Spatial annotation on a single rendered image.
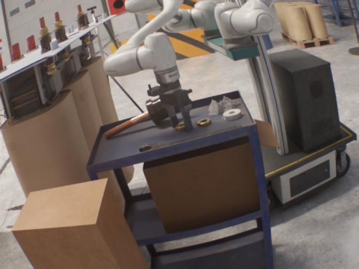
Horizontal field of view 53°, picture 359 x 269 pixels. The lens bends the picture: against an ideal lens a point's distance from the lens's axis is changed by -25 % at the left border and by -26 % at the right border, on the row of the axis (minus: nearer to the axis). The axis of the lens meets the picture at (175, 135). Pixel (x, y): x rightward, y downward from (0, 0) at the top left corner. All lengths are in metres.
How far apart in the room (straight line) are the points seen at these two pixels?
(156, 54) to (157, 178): 0.45
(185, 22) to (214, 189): 1.23
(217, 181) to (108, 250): 0.64
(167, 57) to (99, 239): 0.77
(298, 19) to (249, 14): 4.84
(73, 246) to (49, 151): 0.88
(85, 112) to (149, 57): 0.91
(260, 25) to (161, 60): 0.58
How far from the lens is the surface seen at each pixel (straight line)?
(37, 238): 1.34
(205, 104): 2.00
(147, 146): 1.71
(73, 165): 2.14
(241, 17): 2.09
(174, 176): 1.71
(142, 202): 2.16
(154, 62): 1.69
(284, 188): 2.55
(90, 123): 2.54
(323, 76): 2.54
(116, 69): 1.75
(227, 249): 2.27
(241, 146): 1.68
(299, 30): 6.91
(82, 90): 2.50
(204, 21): 2.69
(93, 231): 1.24
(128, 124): 1.92
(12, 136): 2.15
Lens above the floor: 1.49
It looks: 20 degrees down
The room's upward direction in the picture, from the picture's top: 16 degrees counter-clockwise
